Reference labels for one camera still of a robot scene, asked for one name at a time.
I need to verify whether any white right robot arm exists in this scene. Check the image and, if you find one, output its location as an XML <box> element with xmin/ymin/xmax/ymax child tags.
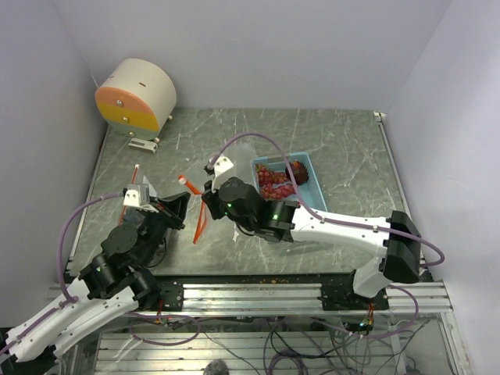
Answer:
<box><xmin>202</xmin><ymin>177</ymin><xmax>420</xmax><ymax>309</ymax></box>

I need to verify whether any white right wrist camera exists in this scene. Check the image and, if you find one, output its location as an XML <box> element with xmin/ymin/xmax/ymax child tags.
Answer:
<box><xmin>205</xmin><ymin>154</ymin><xmax>235</xmax><ymax>192</ymax></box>

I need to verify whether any aluminium rail base frame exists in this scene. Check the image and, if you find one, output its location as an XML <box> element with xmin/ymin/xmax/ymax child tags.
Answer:
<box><xmin>46</xmin><ymin>273</ymin><xmax>462</xmax><ymax>375</ymax></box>

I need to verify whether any white bracket block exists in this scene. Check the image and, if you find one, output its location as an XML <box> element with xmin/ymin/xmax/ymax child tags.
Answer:
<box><xmin>128</xmin><ymin>137</ymin><xmax>158</xmax><ymax>154</ymax></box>

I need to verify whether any dark red round fruit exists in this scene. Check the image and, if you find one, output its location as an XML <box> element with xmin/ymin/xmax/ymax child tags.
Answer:
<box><xmin>284</xmin><ymin>160</ymin><xmax>309</xmax><ymax>186</ymax></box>

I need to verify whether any pink grape bunch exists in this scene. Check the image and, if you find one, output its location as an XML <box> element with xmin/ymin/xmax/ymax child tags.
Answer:
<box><xmin>255</xmin><ymin>164</ymin><xmax>295</xmax><ymax>199</ymax></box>

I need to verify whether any light blue plastic basket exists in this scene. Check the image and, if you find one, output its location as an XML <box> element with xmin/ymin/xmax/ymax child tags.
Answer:
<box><xmin>250</xmin><ymin>152</ymin><xmax>328</xmax><ymax>211</ymax></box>

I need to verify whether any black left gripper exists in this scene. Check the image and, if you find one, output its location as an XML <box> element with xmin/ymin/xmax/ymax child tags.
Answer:
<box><xmin>137</xmin><ymin>190</ymin><xmax>190</xmax><ymax>267</ymax></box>

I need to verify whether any clear orange-zip bag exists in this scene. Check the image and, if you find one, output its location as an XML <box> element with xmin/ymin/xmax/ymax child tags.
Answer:
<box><xmin>116</xmin><ymin>163</ymin><xmax>169</xmax><ymax>266</ymax></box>
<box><xmin>177</xmin><ymin>144</ymin><xmax>255</xmax><ymax>245</ymax></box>

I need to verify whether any round pastel drawer cabinet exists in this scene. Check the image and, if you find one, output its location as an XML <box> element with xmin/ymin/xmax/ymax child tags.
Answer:
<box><xmin>95</xmin><ymin>58</ymin><xmax>177</xmax><ymax>141</ymax></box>

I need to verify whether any loose cable bundle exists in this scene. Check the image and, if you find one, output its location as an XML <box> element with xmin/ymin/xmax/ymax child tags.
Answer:
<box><xmin>128</xmin><ymin>308</ymin><xmax>423</xmax><ymax>375</ymax></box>

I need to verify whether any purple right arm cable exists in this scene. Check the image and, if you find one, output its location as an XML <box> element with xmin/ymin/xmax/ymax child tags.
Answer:
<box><xmin>209</xmin><ymin>131</ymin><xmax>446</xmax><ymax>339</ymax></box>

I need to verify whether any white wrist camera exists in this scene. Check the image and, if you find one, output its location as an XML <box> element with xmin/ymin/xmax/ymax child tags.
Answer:
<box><xmin>205</xmin><ymin>154</ymin><xmax>235</xmax><ymax>192</ymax></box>
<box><xmin>123</xmin><ymin>184</ymin><xmax>150</xmax><ymax>208</ymax></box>

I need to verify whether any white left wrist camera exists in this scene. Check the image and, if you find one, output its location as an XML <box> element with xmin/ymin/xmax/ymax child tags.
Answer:
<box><xmin>123</xmin><ymin>184</ymin><xmax>150</xmax><ymax>208</ymax></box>

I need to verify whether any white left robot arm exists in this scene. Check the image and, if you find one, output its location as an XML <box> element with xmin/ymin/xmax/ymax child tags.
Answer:
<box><xmin>1</xmin><ymin>191</ymin><xmax>191</xmax><ymax>363</ymax></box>

